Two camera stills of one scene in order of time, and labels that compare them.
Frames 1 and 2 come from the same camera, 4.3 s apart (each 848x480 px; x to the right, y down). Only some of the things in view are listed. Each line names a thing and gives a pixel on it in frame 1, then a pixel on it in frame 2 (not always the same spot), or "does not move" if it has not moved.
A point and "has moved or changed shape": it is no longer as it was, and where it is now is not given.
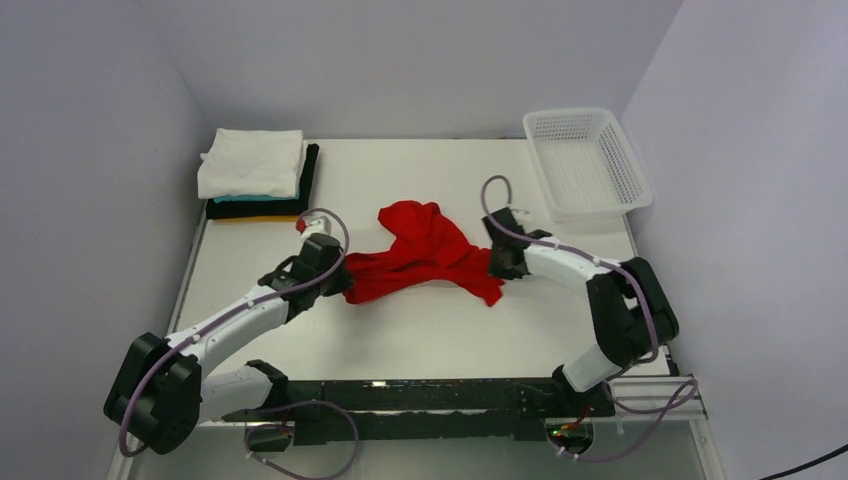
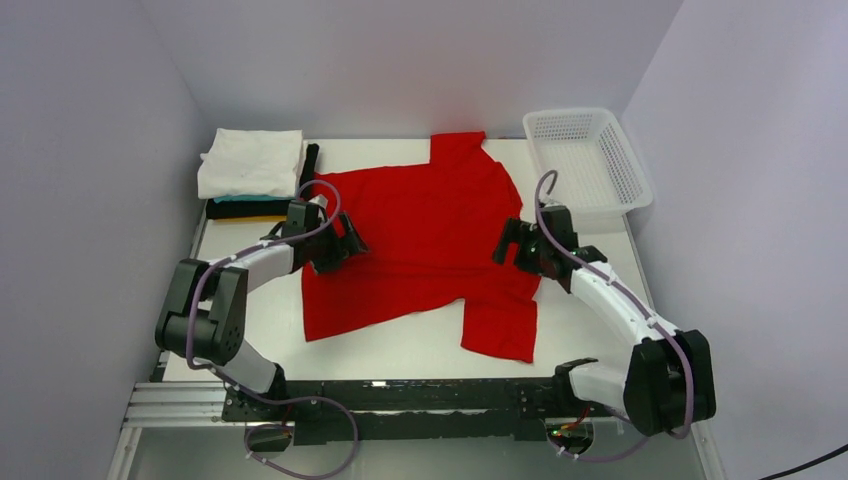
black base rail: [421, 411] does not move
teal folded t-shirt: [253, 198] does not move
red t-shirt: [426, 249] has moved or changed shape
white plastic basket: [588, 169] does not move
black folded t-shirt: [270, 208] does not move
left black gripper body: [340, 282] to [323, 239]
